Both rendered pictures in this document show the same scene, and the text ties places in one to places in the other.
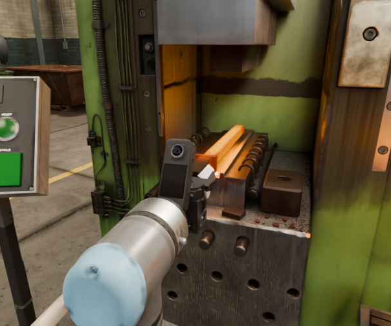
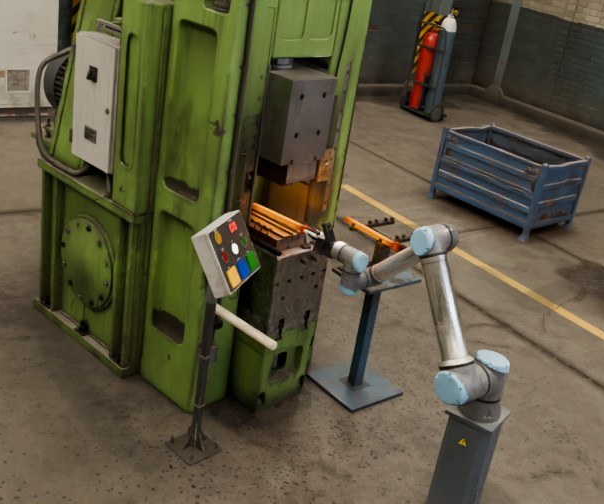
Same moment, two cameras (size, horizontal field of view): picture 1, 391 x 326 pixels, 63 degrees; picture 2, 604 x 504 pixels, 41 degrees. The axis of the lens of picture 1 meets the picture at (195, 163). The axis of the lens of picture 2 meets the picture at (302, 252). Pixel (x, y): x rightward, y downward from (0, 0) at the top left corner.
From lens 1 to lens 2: 371 cm
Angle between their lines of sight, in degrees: 63
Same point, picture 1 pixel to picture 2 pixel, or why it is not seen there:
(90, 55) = (221, 187)
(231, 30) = (309, 174)
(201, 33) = (300, 177)
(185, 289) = (288, 292)
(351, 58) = (321, 171)
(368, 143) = (321, 201)
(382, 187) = (324, 218)
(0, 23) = not seen: outside the picture
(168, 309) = (279, 308)
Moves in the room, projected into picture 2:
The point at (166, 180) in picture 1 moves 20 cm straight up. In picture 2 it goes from (330, 236) to (337, 197)
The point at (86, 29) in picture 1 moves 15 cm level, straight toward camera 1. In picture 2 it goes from (222, 173) to (254, 179)
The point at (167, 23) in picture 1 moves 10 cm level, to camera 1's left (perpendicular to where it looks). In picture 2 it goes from (290, 175) to (280, 180)
